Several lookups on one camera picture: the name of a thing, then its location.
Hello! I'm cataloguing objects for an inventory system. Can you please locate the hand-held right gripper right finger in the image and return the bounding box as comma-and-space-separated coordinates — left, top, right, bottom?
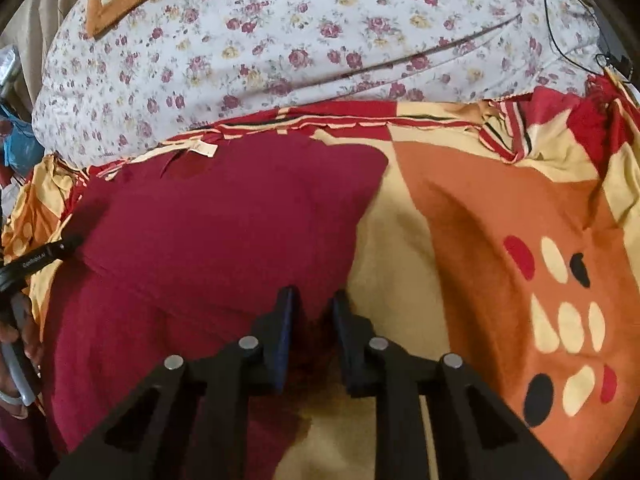
330, 289, 571, 480

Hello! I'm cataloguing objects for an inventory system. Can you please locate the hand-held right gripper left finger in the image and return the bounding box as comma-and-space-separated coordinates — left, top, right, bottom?
47, 285, 304, 480

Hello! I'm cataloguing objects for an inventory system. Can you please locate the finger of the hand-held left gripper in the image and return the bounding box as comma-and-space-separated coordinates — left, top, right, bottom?
47, 234, 85, 264

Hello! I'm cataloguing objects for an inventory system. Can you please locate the maroon cloth garment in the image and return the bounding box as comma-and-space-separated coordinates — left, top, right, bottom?
42, 132, 391, 480

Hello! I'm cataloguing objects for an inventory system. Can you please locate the person's left forearm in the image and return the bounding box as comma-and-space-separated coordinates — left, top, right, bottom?
0, 402, 56, 480

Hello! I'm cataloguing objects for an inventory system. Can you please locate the person's left hand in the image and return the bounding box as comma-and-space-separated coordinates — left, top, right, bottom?
0, 317, 23, 391

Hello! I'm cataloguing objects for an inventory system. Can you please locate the blue plastic bag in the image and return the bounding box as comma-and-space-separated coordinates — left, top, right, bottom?
0, 105, 45, 177

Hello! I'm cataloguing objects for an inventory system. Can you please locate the silver packet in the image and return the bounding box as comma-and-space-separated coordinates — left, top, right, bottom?
0, 45, 23, 97

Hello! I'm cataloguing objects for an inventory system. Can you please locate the orange red patterned blanket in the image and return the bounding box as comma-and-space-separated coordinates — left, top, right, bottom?
0, 72, 640, 480

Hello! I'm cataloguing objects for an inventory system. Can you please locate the beige curtain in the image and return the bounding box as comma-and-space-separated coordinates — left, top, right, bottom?
0, 0, 96, 106

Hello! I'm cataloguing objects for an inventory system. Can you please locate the white floral bedsheet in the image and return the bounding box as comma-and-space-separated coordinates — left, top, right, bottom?
32, 0, 616, 168

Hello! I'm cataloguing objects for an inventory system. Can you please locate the black device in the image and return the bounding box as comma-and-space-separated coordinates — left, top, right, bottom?
595, 10, 633, 81

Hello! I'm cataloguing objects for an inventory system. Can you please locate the black cable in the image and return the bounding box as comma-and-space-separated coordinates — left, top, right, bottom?
544, 0, 608, 73

